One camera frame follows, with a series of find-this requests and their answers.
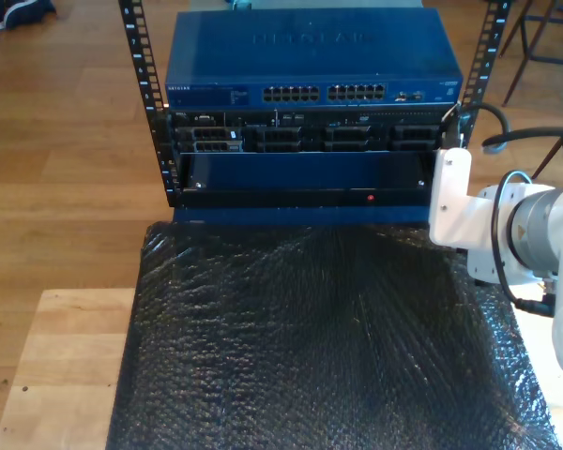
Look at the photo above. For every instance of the blue rack base plate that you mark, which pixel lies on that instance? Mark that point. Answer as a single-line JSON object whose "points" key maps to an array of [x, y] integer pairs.
{"points": [[263, 215]]}

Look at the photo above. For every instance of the black perforated rack post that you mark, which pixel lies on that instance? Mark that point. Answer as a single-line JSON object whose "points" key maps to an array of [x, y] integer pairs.
{"points": [[144, 61], [490, 37]]}

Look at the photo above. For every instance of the black bubble wrap mat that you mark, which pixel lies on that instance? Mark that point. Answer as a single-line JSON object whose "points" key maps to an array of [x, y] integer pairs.
{"points": [[286, 351]]}

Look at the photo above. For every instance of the black Dell rack server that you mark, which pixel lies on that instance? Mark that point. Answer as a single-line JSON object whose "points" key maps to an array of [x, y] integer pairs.
{"points": [[309, 136]]}

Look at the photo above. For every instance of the dark metal frame stool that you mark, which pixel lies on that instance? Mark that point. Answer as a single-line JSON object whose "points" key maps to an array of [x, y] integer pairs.
{"points": [[558, 59]]}

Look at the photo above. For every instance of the small teal object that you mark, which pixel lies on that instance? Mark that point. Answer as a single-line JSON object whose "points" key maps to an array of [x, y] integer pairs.
{"points": [[240, 4]]}

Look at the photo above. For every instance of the blue Netgear network switch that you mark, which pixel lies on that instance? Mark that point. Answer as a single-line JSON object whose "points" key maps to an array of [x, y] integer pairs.
{"points": [[309, 51]]}

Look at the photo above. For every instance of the dark blue sneaker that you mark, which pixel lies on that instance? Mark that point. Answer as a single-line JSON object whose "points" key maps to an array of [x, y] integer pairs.
{"points": [[28, 11]]}

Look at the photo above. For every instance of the dark metal frame chair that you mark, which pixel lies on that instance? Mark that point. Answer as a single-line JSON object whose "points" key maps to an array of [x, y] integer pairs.
{"points": [[557, 157]]}

